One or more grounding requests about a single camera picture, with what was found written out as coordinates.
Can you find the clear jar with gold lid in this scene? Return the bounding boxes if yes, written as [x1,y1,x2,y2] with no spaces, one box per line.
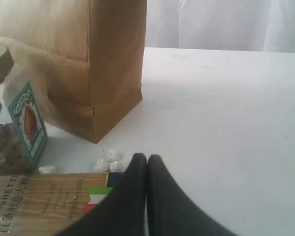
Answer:
[0,42,47,174]

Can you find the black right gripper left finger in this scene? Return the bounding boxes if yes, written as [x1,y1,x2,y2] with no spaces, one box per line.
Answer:
[56,153,147,236]

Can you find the white backdrop curtain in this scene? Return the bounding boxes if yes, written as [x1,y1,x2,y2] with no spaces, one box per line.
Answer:
[145,0,295,53]

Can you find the brown paper shopping bag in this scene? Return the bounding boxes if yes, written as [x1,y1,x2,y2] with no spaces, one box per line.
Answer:
[0,0,147,143]

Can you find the spaghetti packet with Italian flag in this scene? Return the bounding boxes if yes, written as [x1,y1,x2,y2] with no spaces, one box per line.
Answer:
[0,172,123,236]

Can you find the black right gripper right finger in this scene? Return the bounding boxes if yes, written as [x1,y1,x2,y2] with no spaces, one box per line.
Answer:
[146,154,235,236]

